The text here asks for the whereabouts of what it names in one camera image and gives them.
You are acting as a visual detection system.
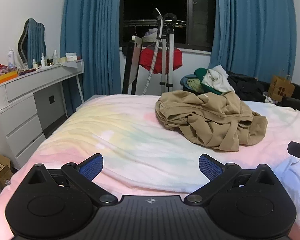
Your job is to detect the white garment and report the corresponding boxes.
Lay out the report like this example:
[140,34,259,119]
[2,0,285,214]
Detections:
[201,65,235,95]

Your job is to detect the red garment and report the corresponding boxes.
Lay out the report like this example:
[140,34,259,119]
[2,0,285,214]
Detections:
[139,47,183,74]

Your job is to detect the brown paper bag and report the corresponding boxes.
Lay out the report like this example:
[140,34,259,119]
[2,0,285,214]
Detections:
[268,69,296,101]

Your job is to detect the orange tray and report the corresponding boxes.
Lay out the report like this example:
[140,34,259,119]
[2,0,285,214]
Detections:
[0,70,18,87]

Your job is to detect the silver folding board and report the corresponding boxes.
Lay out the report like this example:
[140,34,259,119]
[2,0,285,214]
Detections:
[122,35,143,95]

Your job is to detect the black clothes pile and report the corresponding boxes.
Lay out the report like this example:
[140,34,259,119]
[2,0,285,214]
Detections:
[226,70,269,103]

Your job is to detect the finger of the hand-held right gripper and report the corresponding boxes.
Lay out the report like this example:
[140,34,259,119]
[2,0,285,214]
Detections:
[287,142,300,170]

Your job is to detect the wavy black-framed mirror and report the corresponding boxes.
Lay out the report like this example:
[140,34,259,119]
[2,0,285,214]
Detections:
[17,18,45,69]

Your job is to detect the garment steamer stand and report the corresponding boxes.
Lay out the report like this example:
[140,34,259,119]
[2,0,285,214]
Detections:
[142,7,185,96]

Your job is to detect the yellow-green garment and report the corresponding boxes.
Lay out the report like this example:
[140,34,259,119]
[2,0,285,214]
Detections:
[186,79,203,92]

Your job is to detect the dark window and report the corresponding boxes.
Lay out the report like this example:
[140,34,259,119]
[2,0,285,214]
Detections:
[119,0,217,53]

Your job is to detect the pastel tie-dye blanket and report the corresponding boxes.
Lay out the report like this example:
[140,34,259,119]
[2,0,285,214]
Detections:
[0,94,300,240]

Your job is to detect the patterned grey cloth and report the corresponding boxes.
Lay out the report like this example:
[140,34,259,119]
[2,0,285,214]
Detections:
[264,92,278,105]

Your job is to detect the cardboard boxes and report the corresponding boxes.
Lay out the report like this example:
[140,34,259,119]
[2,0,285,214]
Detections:
[0,153,14,189]

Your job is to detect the metal balcony rail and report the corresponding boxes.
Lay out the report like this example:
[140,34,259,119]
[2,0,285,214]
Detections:
[124,19,187,27]

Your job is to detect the blue-grey garment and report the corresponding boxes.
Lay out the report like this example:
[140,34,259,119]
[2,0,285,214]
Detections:
[180,74,198,90]

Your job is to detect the blue curtain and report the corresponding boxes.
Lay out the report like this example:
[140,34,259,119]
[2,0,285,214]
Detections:
[209,0,297,87]
[60,0,122,117]

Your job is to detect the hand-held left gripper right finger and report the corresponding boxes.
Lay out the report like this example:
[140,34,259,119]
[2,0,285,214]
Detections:
[184,154,278,205]

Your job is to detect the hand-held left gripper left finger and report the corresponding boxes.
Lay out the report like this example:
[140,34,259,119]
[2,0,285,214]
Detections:
[22,153,118,205]

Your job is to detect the white dresser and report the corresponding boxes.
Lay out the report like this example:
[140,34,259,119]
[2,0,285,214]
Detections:
[0,59,85,169]

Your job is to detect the white spray can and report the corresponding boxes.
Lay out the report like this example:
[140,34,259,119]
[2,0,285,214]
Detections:
[7,49,16,68]

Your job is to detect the tan T-shirt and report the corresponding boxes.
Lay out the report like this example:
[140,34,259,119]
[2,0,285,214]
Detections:
[154,90,268,152]

